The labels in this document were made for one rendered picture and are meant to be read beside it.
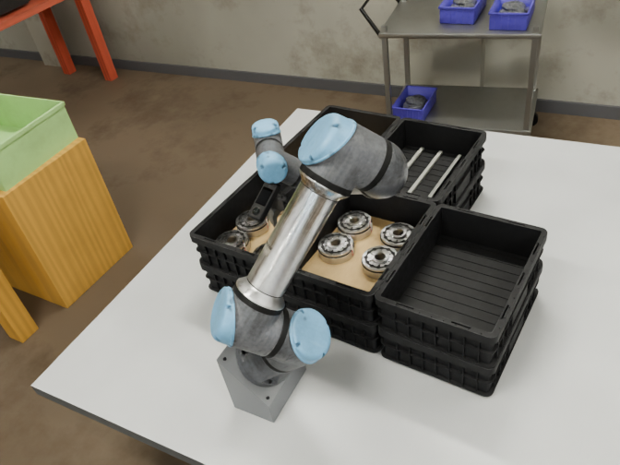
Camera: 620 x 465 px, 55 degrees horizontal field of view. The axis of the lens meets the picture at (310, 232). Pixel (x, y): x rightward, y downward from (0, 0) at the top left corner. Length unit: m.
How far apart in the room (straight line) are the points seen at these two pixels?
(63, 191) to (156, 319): 1.26
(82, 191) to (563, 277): 2.17
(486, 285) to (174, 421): 0.87
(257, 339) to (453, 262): 0.64
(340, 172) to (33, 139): 1.95
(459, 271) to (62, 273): 2.03
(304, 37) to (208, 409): 3.21
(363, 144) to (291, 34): 3.30
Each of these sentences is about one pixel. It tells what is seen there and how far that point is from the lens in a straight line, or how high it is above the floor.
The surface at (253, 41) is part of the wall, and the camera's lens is 4.62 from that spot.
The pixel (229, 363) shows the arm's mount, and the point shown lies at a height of 0.87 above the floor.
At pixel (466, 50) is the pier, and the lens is 3.86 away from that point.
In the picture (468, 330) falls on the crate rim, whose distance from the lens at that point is 1.37.
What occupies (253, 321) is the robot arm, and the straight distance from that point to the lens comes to 1.24.
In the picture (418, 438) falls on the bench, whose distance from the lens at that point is 1.48.
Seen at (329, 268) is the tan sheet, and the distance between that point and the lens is 1.67.
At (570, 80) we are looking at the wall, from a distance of 3.92.
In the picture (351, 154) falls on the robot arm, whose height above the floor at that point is 1.36.
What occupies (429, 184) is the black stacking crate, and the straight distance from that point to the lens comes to 1.94.
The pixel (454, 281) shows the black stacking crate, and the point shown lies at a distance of 1.61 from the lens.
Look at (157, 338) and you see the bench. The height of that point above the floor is 0.70.
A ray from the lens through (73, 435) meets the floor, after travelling 2.66.
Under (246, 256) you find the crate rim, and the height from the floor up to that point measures 0.93.
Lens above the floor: 1.97
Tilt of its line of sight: 39 degrees down
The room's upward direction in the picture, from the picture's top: 11 degrees counter-clockwise
